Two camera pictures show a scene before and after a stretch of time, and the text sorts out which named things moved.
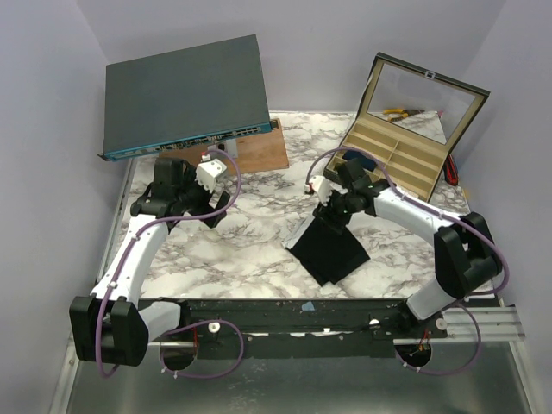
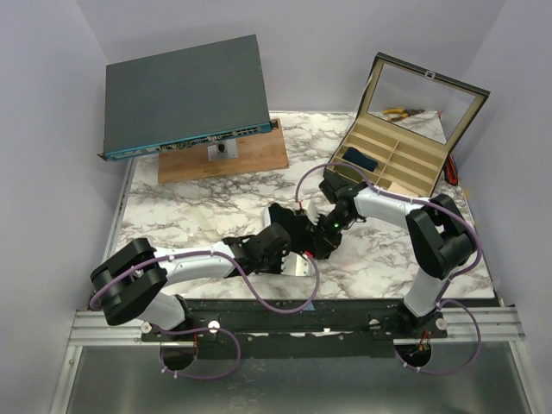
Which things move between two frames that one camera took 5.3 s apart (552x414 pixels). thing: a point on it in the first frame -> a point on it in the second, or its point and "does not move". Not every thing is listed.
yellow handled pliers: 404,113 does not move
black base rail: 296,328 does not move
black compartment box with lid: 408,120 does not move
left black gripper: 190,180 -> 280,254
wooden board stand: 255,150 does not move
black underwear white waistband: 330,256 -> 298,226
